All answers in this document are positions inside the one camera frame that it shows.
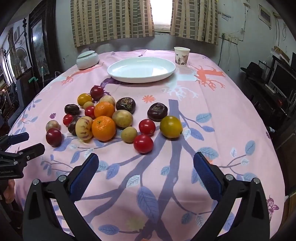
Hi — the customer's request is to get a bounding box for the person's left hand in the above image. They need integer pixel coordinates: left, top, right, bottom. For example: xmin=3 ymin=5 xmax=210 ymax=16
xmin=5 ymin=179 xmax=16 ymax=204

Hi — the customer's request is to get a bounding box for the wall cable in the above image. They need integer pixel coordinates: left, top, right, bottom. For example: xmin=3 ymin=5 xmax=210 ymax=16
xmin=218 ymin=38 xmax=226 ymax=65

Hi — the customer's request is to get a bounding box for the white oval plate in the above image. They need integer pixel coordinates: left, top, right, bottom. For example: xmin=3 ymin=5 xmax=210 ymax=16
xmin=107 ymin=57 xmax=176 ymax=83

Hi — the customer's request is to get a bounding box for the dark wooden framed cabinet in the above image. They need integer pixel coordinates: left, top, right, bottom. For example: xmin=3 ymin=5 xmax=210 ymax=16
xmin=28 ymin=0 xmax=57 ymax=77

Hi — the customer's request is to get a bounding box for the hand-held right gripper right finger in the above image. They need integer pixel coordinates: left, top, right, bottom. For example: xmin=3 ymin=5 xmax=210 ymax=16
xmin=193 ymin=152 xmax=271 ymax=241

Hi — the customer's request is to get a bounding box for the yellow-green tomato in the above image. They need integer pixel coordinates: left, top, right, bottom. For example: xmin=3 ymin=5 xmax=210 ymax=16
xmin=159 ymin=115 xmax=183 ymax=139

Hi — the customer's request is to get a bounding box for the standing electric fan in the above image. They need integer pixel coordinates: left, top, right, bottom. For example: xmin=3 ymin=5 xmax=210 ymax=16
xmin=14 ymin=46 xmax=29 ymax=70

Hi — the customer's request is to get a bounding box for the orange mandarin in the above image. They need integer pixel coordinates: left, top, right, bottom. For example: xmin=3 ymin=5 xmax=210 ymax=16
xmin=94 ymin=101 xmax=115 ymax=118
xmin=92 ymin=116 xmax=116 ymax=142

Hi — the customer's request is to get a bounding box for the dark water chestnut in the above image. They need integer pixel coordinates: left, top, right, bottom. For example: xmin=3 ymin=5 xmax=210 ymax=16
xmin=68 ymin=115 xmax=82 ymax=136
xmin=147 ymin=102 xmax=168 ymax=121
xmin=64 ymin=104 xmax=80 ymax=116
xmin=116 ymin=97 xmax=136 ymax=114

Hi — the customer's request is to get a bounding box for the bright window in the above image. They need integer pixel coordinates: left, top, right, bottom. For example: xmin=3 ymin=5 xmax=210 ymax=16
xmin=149 ymin=0 xmax=174 ymax=33

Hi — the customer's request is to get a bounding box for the white lidded ceramic jar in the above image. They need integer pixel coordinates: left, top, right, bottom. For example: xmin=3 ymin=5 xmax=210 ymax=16
xmin=76 ymin=50 xmax=99 ymax=70

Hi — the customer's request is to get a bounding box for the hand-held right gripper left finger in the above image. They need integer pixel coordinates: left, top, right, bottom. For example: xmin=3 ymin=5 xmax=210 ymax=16
xmin=22 ymin=153 xmax=102 ymax=241

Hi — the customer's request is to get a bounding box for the dark side desk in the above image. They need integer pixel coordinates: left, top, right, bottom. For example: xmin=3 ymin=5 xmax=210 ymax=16
xmin=240 ymin=70 xmax=296 ymax=149

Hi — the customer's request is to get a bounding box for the grey chair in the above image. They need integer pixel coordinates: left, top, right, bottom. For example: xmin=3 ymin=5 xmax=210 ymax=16
xmin=15 ymin=67 xmax=43 ymax=109

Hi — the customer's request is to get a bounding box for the dark red tomato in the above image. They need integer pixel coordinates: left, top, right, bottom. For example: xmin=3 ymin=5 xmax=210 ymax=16
xmin=46 ymin=128 xmax=62 ymax=147
xmin=90 ymin=85 xmax=104 ymax=100

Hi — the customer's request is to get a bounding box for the wall socket strip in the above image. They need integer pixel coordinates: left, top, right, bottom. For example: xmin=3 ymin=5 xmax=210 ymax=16
xmin=221 ymin=33 xmax=239 ymax=44

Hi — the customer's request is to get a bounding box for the yellow tomato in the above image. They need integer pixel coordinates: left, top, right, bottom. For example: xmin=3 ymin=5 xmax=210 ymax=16
xmin=77 ymin=93 xmax=93 ymax=106

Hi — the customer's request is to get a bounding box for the printed paper cup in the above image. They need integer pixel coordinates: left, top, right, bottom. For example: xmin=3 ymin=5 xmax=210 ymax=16
xmin=174 ymin=47 xmax=190 ymax=67

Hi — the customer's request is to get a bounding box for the large beige round fruit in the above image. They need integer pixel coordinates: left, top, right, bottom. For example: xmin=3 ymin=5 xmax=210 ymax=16
xmin=112 ymin=110 xmax=134 ymax=128

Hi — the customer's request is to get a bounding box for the black hat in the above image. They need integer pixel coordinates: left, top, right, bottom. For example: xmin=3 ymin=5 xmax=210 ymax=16
xmin=240 ymin=61 xmax=263 ymax=75

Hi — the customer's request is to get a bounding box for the computer monitor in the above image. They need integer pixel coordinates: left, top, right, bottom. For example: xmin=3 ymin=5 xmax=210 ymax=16
xmin=268 ymin=61 xmax=296 ymax=98

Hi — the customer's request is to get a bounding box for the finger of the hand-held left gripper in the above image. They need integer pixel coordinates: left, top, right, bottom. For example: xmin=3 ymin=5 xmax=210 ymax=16
xmin=0 ymin=132 xmax=30 ymax=149
xmin=0 ymin=143 xmax=45 ymax=165

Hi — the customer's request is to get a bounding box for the checked beige curtain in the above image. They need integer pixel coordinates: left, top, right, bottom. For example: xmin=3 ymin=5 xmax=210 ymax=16
xmin=170 ymin=0 xmax=219 ymax=45
xmin=70 ymin=0 xmax=155 ymax=48

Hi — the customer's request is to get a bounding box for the wall vent frame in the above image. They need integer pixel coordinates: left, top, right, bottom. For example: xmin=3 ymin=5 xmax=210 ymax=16
xmin=258 ymin=5 xmax=273 ymax=28

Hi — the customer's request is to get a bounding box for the pink printed tablecloth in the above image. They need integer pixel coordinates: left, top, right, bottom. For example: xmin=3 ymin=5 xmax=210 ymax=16
xmin=7 ymin=50 xmax=287 ymax=241

